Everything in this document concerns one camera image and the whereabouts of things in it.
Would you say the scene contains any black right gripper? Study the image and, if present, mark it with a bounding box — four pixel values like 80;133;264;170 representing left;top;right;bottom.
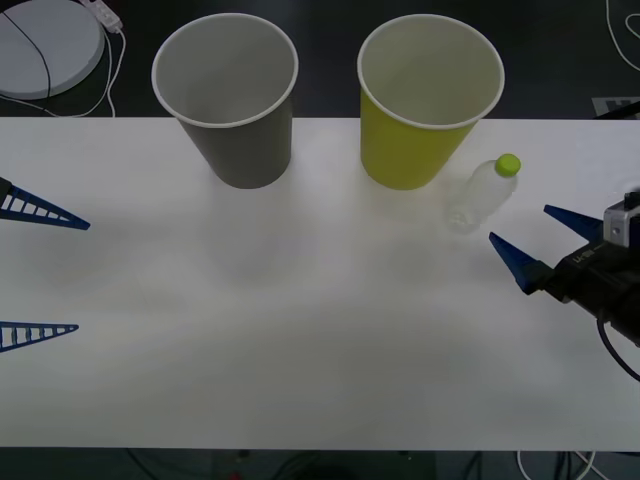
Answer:
488;204;640;347

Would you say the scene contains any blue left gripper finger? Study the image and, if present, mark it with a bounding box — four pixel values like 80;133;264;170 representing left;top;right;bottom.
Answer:
0;177;92;231
0;323;80;354

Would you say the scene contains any clear bottle with green cap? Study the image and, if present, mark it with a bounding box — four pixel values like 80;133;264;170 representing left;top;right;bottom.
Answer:
447;153;522;235

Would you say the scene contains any grey printed sheet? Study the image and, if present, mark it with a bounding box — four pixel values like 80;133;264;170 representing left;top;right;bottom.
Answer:
592;96;640;120

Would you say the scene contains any round white disc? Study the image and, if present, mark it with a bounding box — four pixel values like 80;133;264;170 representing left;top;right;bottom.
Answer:
0;0;106;100

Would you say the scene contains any yellow-green plastic waste bin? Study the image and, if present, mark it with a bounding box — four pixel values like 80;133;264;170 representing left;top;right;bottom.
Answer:
356;13;506;191

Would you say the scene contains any white power strip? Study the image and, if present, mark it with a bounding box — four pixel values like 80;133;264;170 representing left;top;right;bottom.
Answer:
82;0;124;32

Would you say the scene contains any grey plastic waste bin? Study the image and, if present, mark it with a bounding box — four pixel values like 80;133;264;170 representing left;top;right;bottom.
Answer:
151;13;300;190

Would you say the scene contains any white power strip cable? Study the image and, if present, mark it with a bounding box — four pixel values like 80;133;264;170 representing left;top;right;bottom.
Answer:
102;27;127;119

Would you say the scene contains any thin black cable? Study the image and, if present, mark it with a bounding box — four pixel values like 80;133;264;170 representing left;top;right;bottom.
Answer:
0;8;54;99

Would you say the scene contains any white looped cable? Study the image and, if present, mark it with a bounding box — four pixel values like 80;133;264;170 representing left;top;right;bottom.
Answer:
604;0;640;66

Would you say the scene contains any white cable under table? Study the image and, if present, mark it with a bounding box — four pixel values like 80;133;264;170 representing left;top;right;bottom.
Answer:
516;449;601;480

